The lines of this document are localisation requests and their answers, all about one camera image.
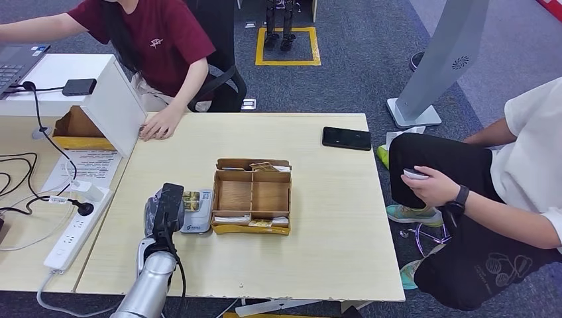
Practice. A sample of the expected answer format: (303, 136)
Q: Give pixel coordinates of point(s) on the black smartwatch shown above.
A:
(457, 199)

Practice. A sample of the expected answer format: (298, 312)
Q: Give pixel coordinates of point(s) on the white power strip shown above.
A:
(70, 241)

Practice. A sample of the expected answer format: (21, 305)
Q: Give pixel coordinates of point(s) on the person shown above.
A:
(531, 167)
(167, 44)

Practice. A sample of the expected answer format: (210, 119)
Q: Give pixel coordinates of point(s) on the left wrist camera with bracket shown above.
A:
(172, 202)

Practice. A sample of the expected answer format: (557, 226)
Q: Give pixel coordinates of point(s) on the white desk riser box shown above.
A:
(114, 109)

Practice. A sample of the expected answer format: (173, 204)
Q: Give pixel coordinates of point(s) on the black rectangular adapter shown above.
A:
(80, 87)

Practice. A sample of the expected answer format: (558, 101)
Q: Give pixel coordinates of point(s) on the yellow patterned card stack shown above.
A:
(262, 167)

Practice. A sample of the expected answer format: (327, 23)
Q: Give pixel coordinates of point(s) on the wooden compartment organizer box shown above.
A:
(252, 195)

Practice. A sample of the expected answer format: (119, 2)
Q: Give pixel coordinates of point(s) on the person's left hand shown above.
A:
(434, 186)
(162, 125)

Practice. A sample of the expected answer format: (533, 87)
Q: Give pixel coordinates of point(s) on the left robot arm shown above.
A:
(149, 281)

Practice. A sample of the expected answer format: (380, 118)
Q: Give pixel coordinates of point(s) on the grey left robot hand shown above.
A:
(153, 217)

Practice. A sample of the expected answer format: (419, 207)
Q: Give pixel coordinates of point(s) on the white card stack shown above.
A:
(230, 218)

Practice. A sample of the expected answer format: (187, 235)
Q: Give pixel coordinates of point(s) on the person's left forearm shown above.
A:
(509, 224)
(191, 87)

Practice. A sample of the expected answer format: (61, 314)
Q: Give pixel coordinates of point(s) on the black power plug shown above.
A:
(84, 208)

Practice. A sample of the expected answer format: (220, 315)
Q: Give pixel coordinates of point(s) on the dark grey laptop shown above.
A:
(17, 66)

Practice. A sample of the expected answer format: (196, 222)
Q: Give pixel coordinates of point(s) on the yellow green object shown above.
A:
(383, 157)

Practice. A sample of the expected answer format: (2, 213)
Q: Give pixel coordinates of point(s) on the black humanoid robot legs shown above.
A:
(287, 26)

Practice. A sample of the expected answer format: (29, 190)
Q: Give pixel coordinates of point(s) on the grey standing kiosk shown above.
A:
(443, 44)

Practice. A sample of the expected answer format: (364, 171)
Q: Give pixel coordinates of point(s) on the grey round desk grommet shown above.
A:
(39, 133)

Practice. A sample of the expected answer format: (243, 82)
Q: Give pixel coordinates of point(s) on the grey white card reader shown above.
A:
(200, 224)

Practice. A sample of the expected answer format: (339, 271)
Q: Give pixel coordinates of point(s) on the white round remote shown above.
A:
(412, 174)

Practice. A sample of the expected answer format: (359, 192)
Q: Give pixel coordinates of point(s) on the white crumpled paper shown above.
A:
(401, 134)

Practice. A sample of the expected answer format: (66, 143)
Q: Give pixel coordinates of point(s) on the chrome stool footring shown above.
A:
(403, 234)

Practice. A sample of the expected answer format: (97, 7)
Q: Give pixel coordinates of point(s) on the red white striped barrier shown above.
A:
(553, 6)

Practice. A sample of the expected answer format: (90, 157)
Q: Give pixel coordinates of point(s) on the dark shoe pink sole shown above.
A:
(416, 61)

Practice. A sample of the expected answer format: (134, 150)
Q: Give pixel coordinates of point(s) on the brown cardboard box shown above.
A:
(74, 131)

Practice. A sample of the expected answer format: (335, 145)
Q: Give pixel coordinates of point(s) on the black office chair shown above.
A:
(219, 26)

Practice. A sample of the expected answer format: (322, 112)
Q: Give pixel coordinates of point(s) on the printed paper sheet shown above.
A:
(88, 169)

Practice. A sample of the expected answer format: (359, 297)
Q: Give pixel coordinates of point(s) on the metal floor socket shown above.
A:
(248, 104)
(250, 24)

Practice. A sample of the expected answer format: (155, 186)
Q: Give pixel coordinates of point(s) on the white charger plug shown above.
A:
(88, 191)

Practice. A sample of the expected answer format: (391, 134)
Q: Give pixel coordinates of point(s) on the black smartphone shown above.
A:
(347, 138)

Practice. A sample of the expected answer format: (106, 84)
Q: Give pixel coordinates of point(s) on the person's right forearm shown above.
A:
(491, 131)
(35, 28)

